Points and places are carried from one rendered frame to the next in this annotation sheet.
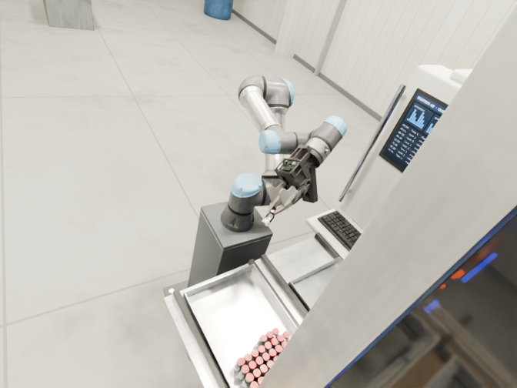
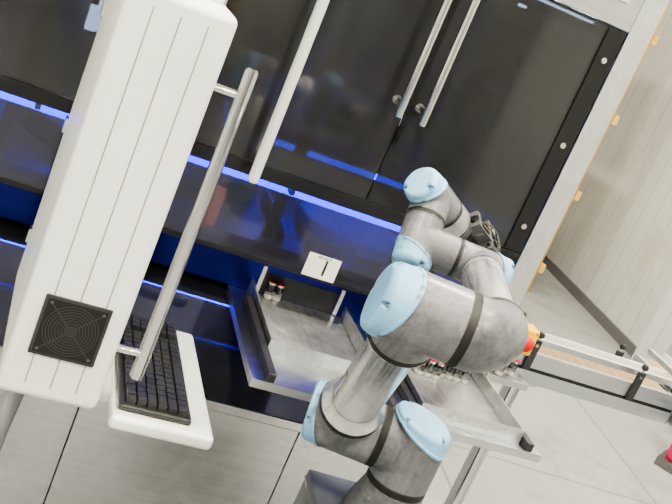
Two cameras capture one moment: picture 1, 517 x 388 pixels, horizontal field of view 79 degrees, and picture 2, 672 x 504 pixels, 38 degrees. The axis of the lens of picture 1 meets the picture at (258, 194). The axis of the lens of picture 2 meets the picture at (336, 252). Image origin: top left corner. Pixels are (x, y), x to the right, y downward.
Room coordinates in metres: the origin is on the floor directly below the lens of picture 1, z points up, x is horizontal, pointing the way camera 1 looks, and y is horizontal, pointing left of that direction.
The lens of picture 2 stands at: (2.60, 0.54, 1.69)
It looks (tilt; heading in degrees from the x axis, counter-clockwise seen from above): 16 degrees down; 206
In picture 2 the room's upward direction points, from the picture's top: 23 degrees clockwise
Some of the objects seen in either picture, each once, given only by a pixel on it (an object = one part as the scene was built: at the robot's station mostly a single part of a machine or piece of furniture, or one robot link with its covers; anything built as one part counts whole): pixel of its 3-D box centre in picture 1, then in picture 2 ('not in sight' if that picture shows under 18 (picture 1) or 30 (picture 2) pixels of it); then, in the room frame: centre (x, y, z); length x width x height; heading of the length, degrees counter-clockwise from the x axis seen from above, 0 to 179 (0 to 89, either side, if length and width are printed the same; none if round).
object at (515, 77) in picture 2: not in sight; (495, 116); (0.39, -0.30, 1.51); 0.43 x 0.01 x 0.59; 135
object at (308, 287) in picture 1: (346, 309); (309, 327); (0.65, -0.41, 0.90); 0.34 x 0.26 x 0.04; 45
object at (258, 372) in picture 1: (271, 365); not in sight; (0.39, -0.18, 0.90); 0.18 x 0.02 x 0.05; 135
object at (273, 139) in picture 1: (258, 111); (489, 303); (1.08, 0.09, 1.28); 0.49 x 0.11 x 0.12; 29
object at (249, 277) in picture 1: (246, 324); (448, 386); (0.49, -0.09, 0.90); 0.34 x 0.26 x 0.04; 45
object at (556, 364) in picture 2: not in sight; (573, 362); (-0.16, 0.02, 0.92); 0.69 x 0.15 x 0.16; 135
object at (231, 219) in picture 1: (239, 212); (387, 499); (1.01, 0.06, 0.84); 0.15 x 0.15 x 0.10
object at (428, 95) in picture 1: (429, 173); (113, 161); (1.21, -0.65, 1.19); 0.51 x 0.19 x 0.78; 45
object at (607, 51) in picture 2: not in sight; (544, 183); (0.27, -0.16, 1.40); 0.05 x 0.01 x 0.80; 135
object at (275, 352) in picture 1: (267, 357); not in sight; (0.41, -0.16, 0.90); 0.18 x 0.02 x 0.05; 135
